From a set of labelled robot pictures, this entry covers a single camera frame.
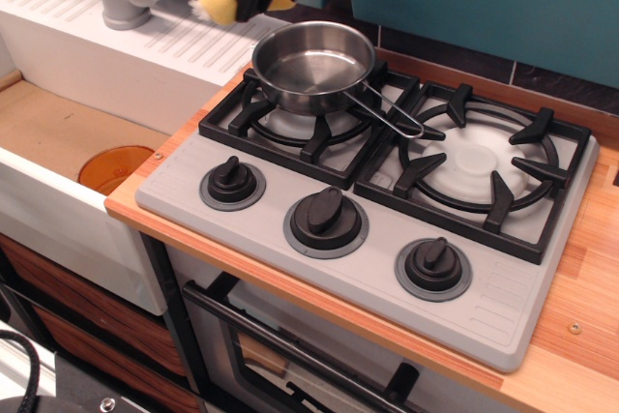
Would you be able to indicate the black left burner grate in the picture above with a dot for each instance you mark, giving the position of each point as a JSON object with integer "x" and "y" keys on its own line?
{"x": 332, "y": 149}

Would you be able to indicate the black burner grate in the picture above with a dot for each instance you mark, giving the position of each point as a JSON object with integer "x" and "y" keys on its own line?
{"x": 332, "y": 149}
{"x": 503, "y": 177}

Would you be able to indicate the black stove knob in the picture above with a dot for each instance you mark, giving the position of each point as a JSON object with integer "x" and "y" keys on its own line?
{"x": 433, "y": 270}
{"x": 326, "y": 225}
{"x": 232, "y": 186}

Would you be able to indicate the orange plastic plate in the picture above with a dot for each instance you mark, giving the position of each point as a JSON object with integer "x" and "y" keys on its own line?
{"x": 107, "y": 170}

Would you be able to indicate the stainless steel pan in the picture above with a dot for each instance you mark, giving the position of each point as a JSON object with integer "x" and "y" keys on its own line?
{"x": 319, "y": 67}

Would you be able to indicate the oven door with handle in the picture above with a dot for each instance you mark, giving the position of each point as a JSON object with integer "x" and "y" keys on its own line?
{"x": 277, "y": 357}

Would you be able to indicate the wooden drawer fronts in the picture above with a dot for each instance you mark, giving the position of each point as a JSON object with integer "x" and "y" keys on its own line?
{"x": 124, "y": 344}

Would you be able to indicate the black right stove knob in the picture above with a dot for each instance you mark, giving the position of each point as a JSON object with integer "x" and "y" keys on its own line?
{"x": 433, "y": 270}

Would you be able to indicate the black left stove knob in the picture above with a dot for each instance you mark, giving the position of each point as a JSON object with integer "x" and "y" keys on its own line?
{"x": 232, "y": 186}

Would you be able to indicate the grey toy stove top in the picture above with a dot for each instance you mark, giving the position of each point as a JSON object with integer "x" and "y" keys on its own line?
{"x": 491, "y": 322}

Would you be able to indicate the black middle stove knob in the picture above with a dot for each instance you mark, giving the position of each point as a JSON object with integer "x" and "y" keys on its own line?
{"x": 326, "y": 225}

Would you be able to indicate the black right burner grate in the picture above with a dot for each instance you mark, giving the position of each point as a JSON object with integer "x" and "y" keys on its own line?
{"x": 503, "y": 177}

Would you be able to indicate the white toy sink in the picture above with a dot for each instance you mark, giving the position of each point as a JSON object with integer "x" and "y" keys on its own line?
{"x": 72, "y": 88}

